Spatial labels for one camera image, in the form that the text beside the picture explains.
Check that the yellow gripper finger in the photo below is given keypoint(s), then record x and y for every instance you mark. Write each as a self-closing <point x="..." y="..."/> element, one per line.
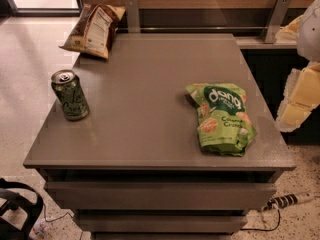
<point x="290" y="31"/>
<point x="301" y="97"/>

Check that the green rice chip bag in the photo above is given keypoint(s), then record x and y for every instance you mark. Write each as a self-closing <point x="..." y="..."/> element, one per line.
<point x="224" y="126"/>

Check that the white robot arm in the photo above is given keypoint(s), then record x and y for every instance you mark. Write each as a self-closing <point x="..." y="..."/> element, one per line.
<point x="308" y="38"/>

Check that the brown chip bag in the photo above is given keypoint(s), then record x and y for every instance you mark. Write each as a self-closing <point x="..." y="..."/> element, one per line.
<point x="95" y="30"/>

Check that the white power strip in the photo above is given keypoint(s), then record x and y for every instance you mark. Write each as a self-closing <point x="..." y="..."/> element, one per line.
<point x="287" y="200"/>

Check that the grey drawer cabinet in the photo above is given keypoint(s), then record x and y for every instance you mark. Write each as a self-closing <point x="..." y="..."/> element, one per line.
<point x="133" y="168"/>

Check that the green soda can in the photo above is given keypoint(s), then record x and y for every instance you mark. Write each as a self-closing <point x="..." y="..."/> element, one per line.
<point x="66" y="85"/>

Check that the black chair part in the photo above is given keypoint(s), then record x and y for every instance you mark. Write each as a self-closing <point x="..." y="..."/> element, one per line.
<point x="15" y="202"/>

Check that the right metal wall bracket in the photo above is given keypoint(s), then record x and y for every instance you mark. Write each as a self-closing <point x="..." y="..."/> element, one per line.
<point x="275" y="20"/>

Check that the metal wall bracket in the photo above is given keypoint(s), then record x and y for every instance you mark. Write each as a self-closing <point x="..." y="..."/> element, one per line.
<point x="133" y="16"/>
<point x="275" y="20"/>

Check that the left metal wall bracket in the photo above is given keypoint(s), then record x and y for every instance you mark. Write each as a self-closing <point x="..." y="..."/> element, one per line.
<point x="133" y="16"/>

